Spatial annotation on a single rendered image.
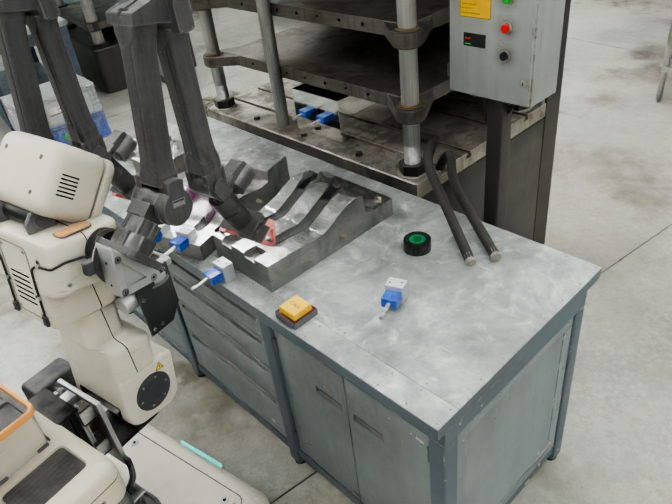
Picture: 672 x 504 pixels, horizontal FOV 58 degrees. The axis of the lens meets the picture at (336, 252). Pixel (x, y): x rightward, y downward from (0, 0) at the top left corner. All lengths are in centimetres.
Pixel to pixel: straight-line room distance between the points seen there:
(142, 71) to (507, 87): 116
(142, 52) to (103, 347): 69
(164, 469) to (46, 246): 97
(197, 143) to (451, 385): 76
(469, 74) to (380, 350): 98
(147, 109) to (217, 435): 151
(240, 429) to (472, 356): 121
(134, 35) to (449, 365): 94
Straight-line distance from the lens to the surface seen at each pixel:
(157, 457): 209
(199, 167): 134
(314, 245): 173
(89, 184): 134
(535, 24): 190
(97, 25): 610
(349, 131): 250
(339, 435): 187
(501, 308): 159
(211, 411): 253
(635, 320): 286
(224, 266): 174
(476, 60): 202
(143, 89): 121
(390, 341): 150
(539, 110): 273
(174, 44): 125
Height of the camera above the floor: 184
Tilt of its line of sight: 35 degrees down
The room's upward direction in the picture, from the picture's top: 8 degrees counter-clockwise
